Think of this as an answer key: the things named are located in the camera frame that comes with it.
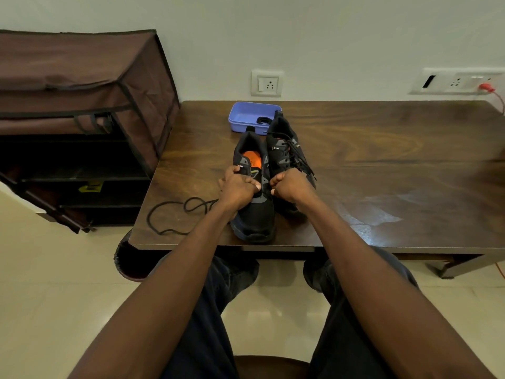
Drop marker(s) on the person's right hand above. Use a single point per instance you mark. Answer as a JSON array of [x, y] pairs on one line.
[[294, 186]]

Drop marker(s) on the yellow item in rack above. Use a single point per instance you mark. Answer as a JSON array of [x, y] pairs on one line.
[[91, 187]]

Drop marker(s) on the dark blue trousers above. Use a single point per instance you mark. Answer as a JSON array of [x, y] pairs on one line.
[[205, 339]]

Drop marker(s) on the dark brown round stool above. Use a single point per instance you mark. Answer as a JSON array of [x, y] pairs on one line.
[[132, 260]]

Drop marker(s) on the loose black shoelace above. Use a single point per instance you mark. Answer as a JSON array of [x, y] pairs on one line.
[[157, 232]]

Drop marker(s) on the person's left hand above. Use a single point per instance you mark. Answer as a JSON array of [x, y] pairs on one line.
[[236, 192]]

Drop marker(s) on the blue plastic tray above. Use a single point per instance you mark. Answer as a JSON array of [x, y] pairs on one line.
[[246, 114]]

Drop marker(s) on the black laced shoe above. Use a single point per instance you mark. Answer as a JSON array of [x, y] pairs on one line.
[[282, 149]]

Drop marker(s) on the white switch panel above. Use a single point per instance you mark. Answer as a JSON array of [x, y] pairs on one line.
[[457, 80]]

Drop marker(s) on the white wall socket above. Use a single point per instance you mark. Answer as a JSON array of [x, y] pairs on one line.
[[267, 83]]

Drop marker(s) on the red plug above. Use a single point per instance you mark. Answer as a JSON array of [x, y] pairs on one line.
[[486, 87]]

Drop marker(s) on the person's left fingers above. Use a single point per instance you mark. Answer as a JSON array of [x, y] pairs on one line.
[[249, 183]]

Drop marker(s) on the person's left forearm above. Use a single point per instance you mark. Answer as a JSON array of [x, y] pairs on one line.
[[165, 299]]

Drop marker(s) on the brown fabric shoe rack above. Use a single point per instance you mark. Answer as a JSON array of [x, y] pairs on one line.
[[79, 70]]

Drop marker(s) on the wooden table leg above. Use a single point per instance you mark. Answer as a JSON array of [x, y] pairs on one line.
[[457, 266]]

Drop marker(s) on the person's right forearm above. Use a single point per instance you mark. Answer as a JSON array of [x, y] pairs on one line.
[[378, 296]]

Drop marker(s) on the brown chair seat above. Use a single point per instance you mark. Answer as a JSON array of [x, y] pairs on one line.
[[272, 369]]

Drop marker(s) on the black shoe with orange insole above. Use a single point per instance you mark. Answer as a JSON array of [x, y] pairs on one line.
[[256, 217]]

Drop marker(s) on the person's right fingers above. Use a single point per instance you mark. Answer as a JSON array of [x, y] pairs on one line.
[[277, 184]]

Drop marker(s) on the small black object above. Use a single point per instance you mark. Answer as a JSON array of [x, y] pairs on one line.
[[264, 120]]

